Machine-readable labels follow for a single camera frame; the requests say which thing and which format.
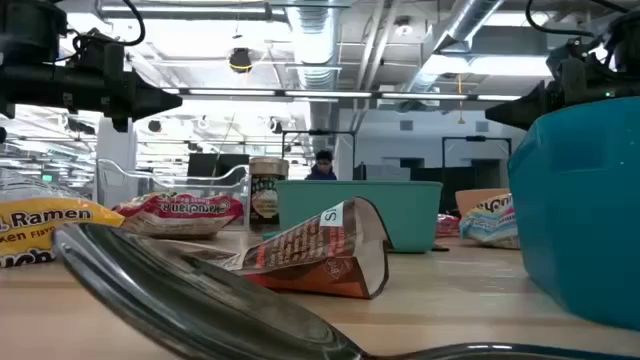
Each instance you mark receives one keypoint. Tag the blue striped ramen packet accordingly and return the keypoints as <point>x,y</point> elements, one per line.
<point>492,225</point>

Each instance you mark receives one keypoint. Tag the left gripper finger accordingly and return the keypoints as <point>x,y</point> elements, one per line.
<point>155,100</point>

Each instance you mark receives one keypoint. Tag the orange bowl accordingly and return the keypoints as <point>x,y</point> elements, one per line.
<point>472,197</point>

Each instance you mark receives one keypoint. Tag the dark blue plastic tray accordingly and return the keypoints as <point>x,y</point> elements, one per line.
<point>575,210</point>

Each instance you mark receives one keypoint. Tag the red yellow Maruchan ramen packet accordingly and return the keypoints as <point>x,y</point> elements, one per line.
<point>175,210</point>

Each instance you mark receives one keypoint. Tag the black ceiling speaker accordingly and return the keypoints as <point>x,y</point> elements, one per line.
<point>240,60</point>

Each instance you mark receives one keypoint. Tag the dark background monitor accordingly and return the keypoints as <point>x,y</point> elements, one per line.
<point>215,167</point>

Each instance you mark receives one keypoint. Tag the green exit sign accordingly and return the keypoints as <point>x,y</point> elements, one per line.
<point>47,177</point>

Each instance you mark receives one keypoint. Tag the clear plastic bin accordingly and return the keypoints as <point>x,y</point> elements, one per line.
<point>115,185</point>

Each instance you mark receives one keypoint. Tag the yellow white ramen packet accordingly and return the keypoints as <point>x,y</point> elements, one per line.
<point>40,225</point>

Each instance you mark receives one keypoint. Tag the black spoon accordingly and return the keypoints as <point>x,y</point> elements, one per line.
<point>200,310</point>

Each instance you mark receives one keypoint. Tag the seated person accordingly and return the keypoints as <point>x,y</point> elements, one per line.
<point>322,172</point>

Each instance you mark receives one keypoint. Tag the glass jar tan lid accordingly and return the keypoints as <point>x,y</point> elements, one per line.
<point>267,197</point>

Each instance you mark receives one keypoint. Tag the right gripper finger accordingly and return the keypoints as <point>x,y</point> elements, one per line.
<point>525,107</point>

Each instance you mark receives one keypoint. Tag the ceiling light strip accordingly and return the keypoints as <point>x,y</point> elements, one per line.
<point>325,94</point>

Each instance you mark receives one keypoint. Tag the black workstation frame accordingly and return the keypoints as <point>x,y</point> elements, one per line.
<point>475,138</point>
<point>320,132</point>

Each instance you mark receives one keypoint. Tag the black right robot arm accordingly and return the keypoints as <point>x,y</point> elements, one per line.
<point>627,40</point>

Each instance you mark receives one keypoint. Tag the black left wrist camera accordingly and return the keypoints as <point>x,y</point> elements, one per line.
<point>100,50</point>

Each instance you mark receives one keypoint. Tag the brown orange snack packet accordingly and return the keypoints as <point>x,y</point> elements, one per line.
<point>310,250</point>

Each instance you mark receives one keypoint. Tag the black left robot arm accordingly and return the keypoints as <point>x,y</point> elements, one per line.
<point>30,25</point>

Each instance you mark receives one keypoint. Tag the white pillar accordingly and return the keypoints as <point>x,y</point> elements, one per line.
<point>117,150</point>

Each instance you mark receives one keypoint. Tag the teal plastic container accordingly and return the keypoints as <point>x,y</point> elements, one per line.
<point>400,215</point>

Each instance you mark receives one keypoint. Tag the silver ventilation duct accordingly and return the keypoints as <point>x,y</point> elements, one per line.
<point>315,40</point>
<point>465,20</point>

